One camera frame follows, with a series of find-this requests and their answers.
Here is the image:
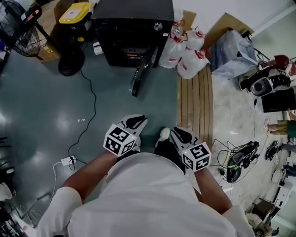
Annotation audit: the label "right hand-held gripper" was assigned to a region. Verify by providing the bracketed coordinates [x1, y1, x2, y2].
[170, 126, 211, 172]

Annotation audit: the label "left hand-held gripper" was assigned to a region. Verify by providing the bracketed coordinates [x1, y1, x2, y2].
[103, 114, 148, 157]

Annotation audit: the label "black round washing machine door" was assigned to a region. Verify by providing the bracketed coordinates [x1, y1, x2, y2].
[129, 45, 158, 98]

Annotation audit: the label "black washing machine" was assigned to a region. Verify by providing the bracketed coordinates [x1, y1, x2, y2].
[90, 0, 175, 69]

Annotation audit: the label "person's left forearm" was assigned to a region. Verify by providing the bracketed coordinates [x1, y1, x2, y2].
[60, 151, 119, 195]

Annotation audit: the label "person's right forearm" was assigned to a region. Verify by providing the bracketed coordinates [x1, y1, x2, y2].
[193, 170, 233, 215]

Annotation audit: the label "person's white right shoe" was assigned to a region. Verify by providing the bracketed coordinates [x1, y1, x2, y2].
[155, 127, 171, 148]

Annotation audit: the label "person's white shoe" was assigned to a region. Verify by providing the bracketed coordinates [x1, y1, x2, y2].
[131, 135, 142, 153]
[155, 127, 171, 148]

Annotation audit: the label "person's black trousers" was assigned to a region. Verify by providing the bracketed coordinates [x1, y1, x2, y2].
[154, 138, 186, 175]

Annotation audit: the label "person's white left shoe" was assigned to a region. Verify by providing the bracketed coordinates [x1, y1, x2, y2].
[131, 135, 142, 153]

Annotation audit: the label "slatted wooden board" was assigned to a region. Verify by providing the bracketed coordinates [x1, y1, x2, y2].
[176, 66, 214, 149]

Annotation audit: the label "person's white shirt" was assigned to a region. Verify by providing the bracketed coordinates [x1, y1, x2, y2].
[37, 152, 255, 237]

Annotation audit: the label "white power strip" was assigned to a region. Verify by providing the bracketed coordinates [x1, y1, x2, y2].
[60, 156, 77, 166]

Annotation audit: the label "small white box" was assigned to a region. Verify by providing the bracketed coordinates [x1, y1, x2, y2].
[92, 42, 104, 56]

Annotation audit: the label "grey blue plastic bag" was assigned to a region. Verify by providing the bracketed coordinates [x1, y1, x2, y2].
[209, 30, 259, 80]

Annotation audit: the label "white and black round appliance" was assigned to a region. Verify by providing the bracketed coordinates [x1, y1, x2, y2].
[239, 66, 292, 97]

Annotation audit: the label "flat black box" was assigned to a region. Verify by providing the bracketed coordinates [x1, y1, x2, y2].
[261, 87, 296, 113]

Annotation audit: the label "brown cardboard box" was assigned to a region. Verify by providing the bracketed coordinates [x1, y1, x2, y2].
[37, 34, 62, 63]

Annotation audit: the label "narrow brown cardboard sheet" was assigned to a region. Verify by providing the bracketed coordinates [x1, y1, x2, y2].
[181, 10, 197, 35]

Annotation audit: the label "black box with yellow lid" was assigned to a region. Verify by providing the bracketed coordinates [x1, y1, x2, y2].
[58, 2, 91, 43]

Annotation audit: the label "large brown cardboard sheet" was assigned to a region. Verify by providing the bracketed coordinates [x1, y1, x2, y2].
[200, 12, 255, 50]

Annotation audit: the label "red cloth item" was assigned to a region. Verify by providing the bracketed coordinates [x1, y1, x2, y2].
[273, 54, 290, 70]

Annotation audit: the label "black standing fan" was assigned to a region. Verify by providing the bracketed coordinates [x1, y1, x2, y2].
[0, 0, 85, 77]

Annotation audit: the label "black device with colourful screen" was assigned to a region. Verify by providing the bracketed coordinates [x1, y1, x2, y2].
[20, 4, 43, 25]

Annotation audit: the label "black power cable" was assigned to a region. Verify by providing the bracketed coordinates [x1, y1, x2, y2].
[68, 69, 97, 171]

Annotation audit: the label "black device with tangled cables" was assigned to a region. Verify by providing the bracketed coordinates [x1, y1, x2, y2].
[216, 139, 261, 184]

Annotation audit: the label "clear jug with red handle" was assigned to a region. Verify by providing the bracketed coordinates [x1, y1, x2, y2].
[185, 26, 206, 50]
[177, 49, 211, 80]
[159, 38, 187, 69]

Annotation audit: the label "coiled black cable bundle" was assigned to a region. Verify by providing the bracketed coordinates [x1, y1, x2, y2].
[264, 139, 282, 162]

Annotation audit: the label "white cable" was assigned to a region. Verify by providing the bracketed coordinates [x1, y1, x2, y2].
[52, 161, 63, 200]

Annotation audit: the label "clear bottle with red handle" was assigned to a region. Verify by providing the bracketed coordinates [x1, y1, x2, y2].
[170, 19, 186, 44]

